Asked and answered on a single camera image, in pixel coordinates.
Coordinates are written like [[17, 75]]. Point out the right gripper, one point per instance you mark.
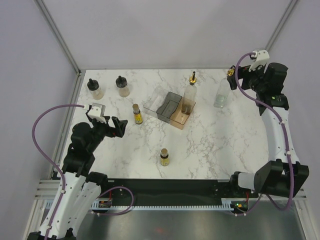
[[243, 73]]

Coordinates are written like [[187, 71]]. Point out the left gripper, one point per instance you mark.
[[120, 126]]

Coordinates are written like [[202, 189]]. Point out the tall clear bottle gold pourer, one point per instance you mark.
[[223, 90]]

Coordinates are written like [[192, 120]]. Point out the tall bottle gold pourer brown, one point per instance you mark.
[[189, 95]]

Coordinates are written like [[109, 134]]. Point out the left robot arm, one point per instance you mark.
[[79, 187]]

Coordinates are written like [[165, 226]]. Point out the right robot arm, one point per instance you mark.
[[283, 175]]

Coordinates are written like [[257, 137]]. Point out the small yellow label bottle upper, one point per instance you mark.
[[137, 114]]

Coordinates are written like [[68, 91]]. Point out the small yellow label bottle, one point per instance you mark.
[[164, 157], [137, 114]]

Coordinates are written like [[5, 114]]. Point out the clear plastic bin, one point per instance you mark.
[[155, 101]]

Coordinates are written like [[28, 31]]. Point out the shaker jar black cap right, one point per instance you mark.
[[122, 86]]

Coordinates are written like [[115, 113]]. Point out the shaker jar black cap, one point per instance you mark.
[[95, 89], [122, 86]]

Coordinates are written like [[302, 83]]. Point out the smoky grey plastic bin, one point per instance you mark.
[[168, 107]]

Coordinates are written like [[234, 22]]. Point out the shaker jar black cap left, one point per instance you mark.
[[95, 89]]

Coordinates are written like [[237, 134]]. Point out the small yellow label bottle lower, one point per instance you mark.
[[164, 157]]

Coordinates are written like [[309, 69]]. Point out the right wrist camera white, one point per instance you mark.
[[260, 57]]

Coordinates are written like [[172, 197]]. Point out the aluminium rail left side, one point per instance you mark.
[[68, 113]]

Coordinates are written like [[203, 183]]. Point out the aluminium rail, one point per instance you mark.
[[68, 113], [47, 190]]

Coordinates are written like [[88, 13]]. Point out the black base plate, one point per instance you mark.
[[173, 192]]

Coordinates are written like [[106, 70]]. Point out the right aluminium frame post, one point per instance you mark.
[[290, 8]]

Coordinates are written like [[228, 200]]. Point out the aluminium frame post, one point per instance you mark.
[[57, 34], [290, 8]]

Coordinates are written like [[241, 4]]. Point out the aluminium front rail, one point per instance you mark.
[[47, 190]]

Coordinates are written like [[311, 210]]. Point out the white slotted cable duct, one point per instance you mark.
[[226, 205]]

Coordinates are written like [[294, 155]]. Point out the left aluminium frame post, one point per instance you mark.
[[57, 34]]

